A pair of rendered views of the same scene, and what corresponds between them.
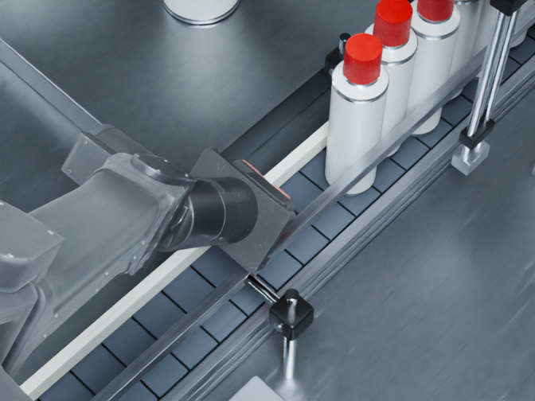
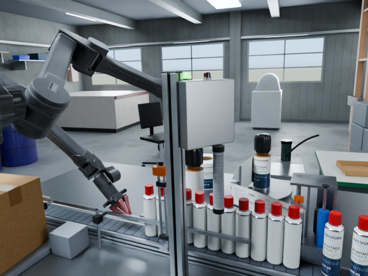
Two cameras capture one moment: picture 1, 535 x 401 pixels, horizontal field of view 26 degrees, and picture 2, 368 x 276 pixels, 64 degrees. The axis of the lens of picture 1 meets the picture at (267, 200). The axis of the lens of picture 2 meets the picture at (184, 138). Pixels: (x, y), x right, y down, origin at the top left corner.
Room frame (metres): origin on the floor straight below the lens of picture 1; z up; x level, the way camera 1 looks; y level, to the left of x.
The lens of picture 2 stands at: (0.43, -1.12, 1.50)
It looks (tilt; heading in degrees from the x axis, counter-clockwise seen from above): 13 degrees down; 71
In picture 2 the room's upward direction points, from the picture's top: 2 degrees counter-clockwise
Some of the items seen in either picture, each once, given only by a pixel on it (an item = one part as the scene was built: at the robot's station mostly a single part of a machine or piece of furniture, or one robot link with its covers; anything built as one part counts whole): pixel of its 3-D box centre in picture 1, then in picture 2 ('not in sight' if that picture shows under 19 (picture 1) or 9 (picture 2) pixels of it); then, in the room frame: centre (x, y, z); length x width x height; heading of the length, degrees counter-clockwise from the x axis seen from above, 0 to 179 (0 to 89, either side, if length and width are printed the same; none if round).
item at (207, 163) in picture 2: not in sight; (206, 170); (1.06, 0.33, 0.95); 0.20 x 0.20 x 0.14
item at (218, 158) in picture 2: not in sight; (218, 179); (0.80, -0.37, 1.18); 0.04 x 0.04 x 0.21
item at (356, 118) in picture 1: (356, 116); (150, 210); (0.65, -0.08, 0.98); 0.05 x 0.05 x 0.20
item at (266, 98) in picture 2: not in sight; (266, 101); (4.97, 5.33, 0.70); 0.72 x 0.64 x 1.40; 143
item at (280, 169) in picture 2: not in sight; (288, 165); (2.72, 1.64, 0.37); 0.77 x 0.64 x 0.74; 52
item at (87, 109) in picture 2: not in sight; (98, 109); (0.95, 8.10, 0.48); 2.55 x 2.06 x 0.96; 142
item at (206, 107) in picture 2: not in sight; (201, 111); (0.77, -0.32, 1.38); 0.17 x 0.10 x 0.19; 11
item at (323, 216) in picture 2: not in sight; (321, 234); (1.12, -0.46, 0.98); 0.03 x 0.03 x 0.17
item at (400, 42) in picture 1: (384, 79); (163, 211); (0.69, -0.11, 0.98); 0.05 x 0.05 x 0.20
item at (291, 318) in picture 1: (272, 322); (102, 225); (0.47, 0.00, 0.91); 0.07 x 0.03 x 0.17; 46
